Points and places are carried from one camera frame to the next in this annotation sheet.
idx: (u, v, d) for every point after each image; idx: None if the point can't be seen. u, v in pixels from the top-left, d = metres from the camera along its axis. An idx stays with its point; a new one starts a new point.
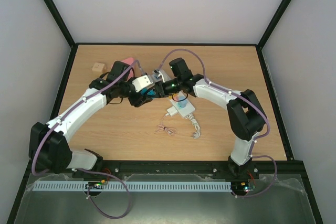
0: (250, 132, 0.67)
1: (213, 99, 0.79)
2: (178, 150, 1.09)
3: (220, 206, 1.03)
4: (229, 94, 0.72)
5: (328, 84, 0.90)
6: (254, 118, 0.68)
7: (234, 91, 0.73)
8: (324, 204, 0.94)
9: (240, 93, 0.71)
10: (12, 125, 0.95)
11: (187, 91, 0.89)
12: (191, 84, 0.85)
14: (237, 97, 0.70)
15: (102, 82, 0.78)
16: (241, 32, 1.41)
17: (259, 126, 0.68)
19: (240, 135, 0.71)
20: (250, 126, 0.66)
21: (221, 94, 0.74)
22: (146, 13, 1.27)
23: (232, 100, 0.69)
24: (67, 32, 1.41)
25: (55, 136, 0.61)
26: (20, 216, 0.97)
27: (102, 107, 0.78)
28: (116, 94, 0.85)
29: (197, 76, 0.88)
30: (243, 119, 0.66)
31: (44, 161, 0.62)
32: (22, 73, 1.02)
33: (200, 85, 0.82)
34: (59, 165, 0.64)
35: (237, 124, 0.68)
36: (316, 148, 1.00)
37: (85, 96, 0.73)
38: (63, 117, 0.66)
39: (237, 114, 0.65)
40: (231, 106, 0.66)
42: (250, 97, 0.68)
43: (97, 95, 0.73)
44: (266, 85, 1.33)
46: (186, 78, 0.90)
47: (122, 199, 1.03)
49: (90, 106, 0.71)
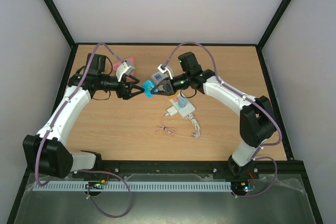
0: (259, 139, 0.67)
1: (223, 99, 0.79)
2: (177, 150, 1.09)
3: (220, 205, 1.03)
4: (243, 98, 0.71)
5: (328, 84, 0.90)
6: (265, 125, 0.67)
7: (249, 95, 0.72)
8: (324, 205, 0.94)
9: (254, 99, 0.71)
10: (12, 126, 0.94)
11: (195, 86, 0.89)
12: (201, 80, 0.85)
14: (251, 104, 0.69)
15: (80, 76, 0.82)
16: (241, 32, 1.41)
17: (268, 133, 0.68)
19: (249, 141, 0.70)
20: (260, 134, 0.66)
21: (234, 97, 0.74)
22: (147, 13, 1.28)
23: (245, 107, 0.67)
24: (67, 32, 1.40)
25: (50, 143, 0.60)
26: (20, 216, 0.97)
27: (88, 102, 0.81)
28: (97, 86, 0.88)
29: (207, 73, 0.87)
30: (256, 126, 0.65)
31: (48, 168, 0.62)
32: (22, 73, 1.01)
33: (211, 84, 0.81)
34: (63, 168, 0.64)
35: (249, 130, 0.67)
36: (316, 148, 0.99)
37: (66, 96, 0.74)
38: (52, 123, 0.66)
39: (250, 121, 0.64)
40: (245, 113, 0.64)
42: (264, 104, 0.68)
43: (79, 93, 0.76)
44: (266, 85, 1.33)
46: (195, 74, 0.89)
47: (122, 199, 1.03)
49: (75, 104, 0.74)
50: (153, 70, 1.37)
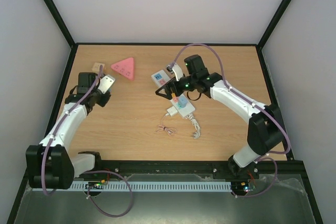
0: (268, 147, 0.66)
1: (230, 104, 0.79)
2: (177, 150, 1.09)
3: (220, 206, 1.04)
4: (253, 105, 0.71)
5: (329, 84, 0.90)
6: (273, 134, 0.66)
7: (258, 103, 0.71)
8: (324, 205, 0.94)
9: (263, 107, 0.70)
10: (12, 126, 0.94)
11: (201, 90, 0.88)
12: (208, 84, 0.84)
14: (261, 112, 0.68)
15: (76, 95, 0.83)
16: (241, 32, 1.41)
17: (277, 142, 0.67)
19: (256, 150, 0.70)
20: (269, 142, 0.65)
21: (243, 104, 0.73)
22: (147, 14, 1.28)
23: (255, 115, 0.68)
24: (67, 32, 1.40)
25: (54, 149, 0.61)
26: (20, 216, 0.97)
27: (85, 116, 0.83)
28: (94, 102, 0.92)
29: (214, 76, 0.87)
30: (264, 135, 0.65)
31: (51, 177, 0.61)
32: (21, 72, 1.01)
33: (220, 89, 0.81)
34: (66, 178, 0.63)
35: (257, 138, 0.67)
36: (316, 149, 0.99)
37: (66, 109, 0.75)
38: (54, 132, 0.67)
39: (259, 130, 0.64)
40: (254, 121, 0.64)
42: (274, 112, 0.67)
43: (78, 107, 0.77)
44: (267, 85, 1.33)
46: (202, 77, 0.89)
47: (122, 199, 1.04)
49: (75, 117, 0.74)
50: (153, 70, 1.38)
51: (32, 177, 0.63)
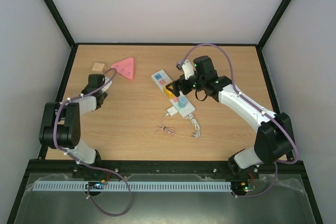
0: (275, 157, 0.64)
1: (237, 109, 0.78)
2: (177, 150, 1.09)
3: (220, 206, 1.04)
4: (262, 113, 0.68)
5: (329, 83, 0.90)
6: (281, 144, 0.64)
7: (268, 111, 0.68)
8: (324, 205, 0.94)
9: (273, 116, 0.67)
10: (12, 126, 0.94)
11: (209, 93, 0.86)
12: (217, 87, 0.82)
14: (270, 120, 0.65)
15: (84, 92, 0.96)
16: (241, 32, 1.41)
17: (284, 151, 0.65)
19: (262, 157, 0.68)
20: (276, 152, 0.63)
21: (252, 110, 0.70)
22: (148, 14, 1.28)
23: (264, 124, 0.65)
24: (67, 32, 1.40)
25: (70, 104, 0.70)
26: (20, 215, 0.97)
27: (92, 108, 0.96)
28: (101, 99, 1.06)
29: (223, 79, 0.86)
30: (273, 144, 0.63)
31: (62, 127, 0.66)
32: (21, 72, 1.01)
33: (229, 94, 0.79)
34: (74, 134, 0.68)
35: (265, 147, 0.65)
36: (316, 148, 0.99)
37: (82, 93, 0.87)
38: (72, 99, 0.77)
39: (268, 139, 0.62)
40: (263, 130, 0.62)
42: (284, 121, 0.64)
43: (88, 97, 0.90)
44: (267, 85, 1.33)
46: (210, 79, 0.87)
47: (122, 199, 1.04)
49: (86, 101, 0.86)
50: (153, 70, 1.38)
51: (42, 132, 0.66)
